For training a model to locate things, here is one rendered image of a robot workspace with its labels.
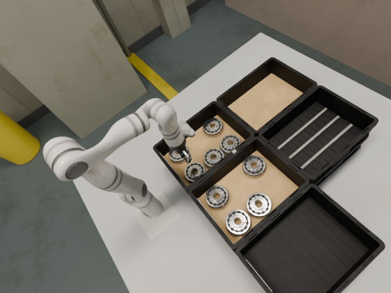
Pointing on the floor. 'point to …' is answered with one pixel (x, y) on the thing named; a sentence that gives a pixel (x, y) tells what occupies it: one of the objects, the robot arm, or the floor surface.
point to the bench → (258, 55)
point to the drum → (16, 142)
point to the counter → (332, 28)
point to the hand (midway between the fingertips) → (184, 156)
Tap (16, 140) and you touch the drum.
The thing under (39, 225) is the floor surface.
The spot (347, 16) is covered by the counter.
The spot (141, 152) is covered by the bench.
